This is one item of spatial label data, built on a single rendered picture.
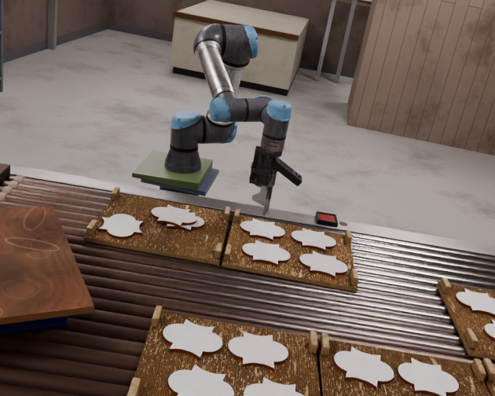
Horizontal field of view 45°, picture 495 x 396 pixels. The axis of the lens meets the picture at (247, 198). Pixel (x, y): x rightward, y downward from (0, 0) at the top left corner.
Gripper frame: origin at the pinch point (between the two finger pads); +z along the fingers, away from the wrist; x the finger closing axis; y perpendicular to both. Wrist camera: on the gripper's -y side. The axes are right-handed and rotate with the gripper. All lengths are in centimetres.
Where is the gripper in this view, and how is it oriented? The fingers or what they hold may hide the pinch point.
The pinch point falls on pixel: (266, 207)
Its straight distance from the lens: 199.9
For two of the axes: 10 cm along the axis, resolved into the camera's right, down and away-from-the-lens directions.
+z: -1.7, 9.0, 4.0
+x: -0.8, 3.9, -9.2
